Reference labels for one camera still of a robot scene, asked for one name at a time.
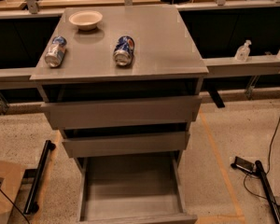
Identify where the grey drawer cabinet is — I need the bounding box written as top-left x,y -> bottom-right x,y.
32,6 -> 207,224

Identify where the top grey drawer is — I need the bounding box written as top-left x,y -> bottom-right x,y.
41,95 -> 202,130

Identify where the middle grey drawer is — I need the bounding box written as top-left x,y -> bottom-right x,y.
63,132 -> 189,158

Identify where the open bottom grey drawer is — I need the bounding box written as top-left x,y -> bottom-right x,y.
77,152 -> 197,224

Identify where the center blue soda can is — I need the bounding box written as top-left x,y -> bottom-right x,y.
113,35 -> 134,66

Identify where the blue soda can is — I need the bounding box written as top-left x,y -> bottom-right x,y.
113,35 -> 134,66
45,36 -> 67,68

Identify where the left blue soda can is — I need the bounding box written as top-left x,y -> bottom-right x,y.
45,36 -> 67,68

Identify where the white paper bowl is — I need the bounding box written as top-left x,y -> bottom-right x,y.
69,10 -> 103,31

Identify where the clear sanitizer pump bottle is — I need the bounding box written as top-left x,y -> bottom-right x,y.
234,40 -> 252,62

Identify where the black floor power box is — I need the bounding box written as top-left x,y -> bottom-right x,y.
231,156 -> 254,174

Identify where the right black floor bar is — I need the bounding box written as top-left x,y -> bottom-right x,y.
255,161 -> 280,224

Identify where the black floor bar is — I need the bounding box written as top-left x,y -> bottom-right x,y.
255,161 -> 280,224
23,140 -> 56,215

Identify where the left black floor bar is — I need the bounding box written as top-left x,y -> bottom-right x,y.
23,140 -> 56,215

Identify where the cardboard box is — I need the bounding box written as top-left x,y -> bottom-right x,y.
0,160 -> 25,224

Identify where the black floor cable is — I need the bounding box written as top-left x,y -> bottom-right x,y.
243,77 -> 280,224

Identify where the black cable on box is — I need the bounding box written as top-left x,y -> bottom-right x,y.
0,179 -> 31,224

